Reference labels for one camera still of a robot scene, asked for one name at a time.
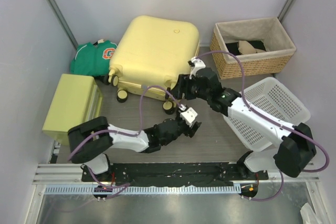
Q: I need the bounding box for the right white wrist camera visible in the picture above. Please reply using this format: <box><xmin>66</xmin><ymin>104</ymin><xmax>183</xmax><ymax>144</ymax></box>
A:
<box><xmin>188</xmin><ymin>57</ymin><xmax>206</xmax><ymax>79</ymax></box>

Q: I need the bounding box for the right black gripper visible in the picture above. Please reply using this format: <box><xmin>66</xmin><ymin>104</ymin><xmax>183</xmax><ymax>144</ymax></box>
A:
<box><xmin>171</xmin><ymin>73</ymin><xmax>211</xmax><ymax>101</ymax></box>

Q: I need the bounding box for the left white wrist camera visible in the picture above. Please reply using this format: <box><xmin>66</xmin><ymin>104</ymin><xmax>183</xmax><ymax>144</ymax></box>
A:
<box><xmin>179</xmin><ymin>104</ymin><xmax>198</xmax><ymax>128</ymax></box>

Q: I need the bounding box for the beige cloth in basket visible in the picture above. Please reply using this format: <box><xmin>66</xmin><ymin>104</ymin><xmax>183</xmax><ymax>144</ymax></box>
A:
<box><xmin>238</xmin><ymin>40</ymin><xmax>266</xmax><ymax>55</ymax></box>

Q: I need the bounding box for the white crumpled plastic bag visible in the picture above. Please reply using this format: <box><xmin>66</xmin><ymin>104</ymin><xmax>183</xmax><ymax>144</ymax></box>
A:
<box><xmin>300</xmin><ymin>203</ymin><xmax>322</xmax><ymax>224</ymax></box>

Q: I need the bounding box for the aluminium rail frame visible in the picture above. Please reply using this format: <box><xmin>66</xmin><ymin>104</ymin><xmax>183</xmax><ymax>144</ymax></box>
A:
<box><xmin>26</xmin><ymin>164</ymin><xmax>330</xmax><ymax>223</ymax></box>

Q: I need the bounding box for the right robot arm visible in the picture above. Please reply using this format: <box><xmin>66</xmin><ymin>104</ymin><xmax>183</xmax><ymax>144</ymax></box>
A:
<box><xmin>171</xmin><ymin>67</ymin><xmax>316</xmax><ymax>179</ymax></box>

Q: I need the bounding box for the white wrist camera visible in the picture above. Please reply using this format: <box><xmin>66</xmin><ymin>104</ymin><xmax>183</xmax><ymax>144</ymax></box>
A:
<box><xmin>188</xmin><ymin>57</ymin><xmax>206</xmax><ymax>79</ymax></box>
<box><xmin>179</xmin><ymin>104</ymin><xmax>198</xmax><ymax>128</ymax></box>

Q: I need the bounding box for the green jersey with G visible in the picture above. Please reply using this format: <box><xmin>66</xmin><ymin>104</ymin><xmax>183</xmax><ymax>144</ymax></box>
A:
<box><xmin>70</xmin><ymin>39</ymin><xmax>118</xmax><ymax>77</ymax></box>

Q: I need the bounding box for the black cloth in basket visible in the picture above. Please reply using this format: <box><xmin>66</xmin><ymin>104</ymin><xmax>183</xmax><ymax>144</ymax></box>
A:
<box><xmin>226</xmin><ymin>40</ymin><xmax>266</xmax><ymax>55</ymax></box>

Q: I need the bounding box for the wicker basket with liner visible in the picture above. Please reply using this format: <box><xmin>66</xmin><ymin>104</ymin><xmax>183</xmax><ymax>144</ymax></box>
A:
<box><xmin>210</xmin><ymin>17</ymin><xmax>297</xmax><ymax>76</ymax></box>

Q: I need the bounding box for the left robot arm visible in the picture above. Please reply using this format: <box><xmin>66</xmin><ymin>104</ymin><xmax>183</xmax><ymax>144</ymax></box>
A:
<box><xmin>68</xmin><ymin>116</ymin><xmax>201</xmax><ymax>182</ymax></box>

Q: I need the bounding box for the yellow-green drawer box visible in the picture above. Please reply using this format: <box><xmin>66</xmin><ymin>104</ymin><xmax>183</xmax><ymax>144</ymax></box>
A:
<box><xmin>42</xmin><ymin>73</ymin><xmax>103</xmax><ymax>145</ymax></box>

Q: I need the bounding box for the white slotted cable duct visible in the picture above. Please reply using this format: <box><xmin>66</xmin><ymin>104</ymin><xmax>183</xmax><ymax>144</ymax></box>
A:
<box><xmin>44</xmin><ymin>184</ymin><xmax>241</xmax><ymax>195</ymax></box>

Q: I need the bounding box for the yellow hard-shell suitcase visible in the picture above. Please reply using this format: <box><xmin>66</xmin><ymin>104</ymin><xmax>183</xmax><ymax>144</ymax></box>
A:
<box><xmin>105</xmin><ymin>15</ymin><xmax>200</xmax><ymax>114</ymax></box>

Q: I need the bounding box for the dark cloth under jersey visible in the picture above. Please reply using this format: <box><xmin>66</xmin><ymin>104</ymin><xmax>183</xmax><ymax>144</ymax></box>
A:
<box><xmin>95</xmin><ymin>74</ymin><xmax>110</xmax><ymax>85</ymax></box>

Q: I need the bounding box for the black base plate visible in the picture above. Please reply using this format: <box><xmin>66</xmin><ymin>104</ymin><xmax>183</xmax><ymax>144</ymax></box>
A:
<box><xmin>96</xmin><ymin>162</ymin><xmax>269</xmax><ymax>187</ymax></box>

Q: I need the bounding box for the white plastic mesh basket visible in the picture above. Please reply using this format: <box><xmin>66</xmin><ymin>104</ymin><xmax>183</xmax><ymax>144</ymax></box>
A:
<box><xmin>224</xmin><ymin>77</ymin><xmax>311</xmax><ymax>152</ymax></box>

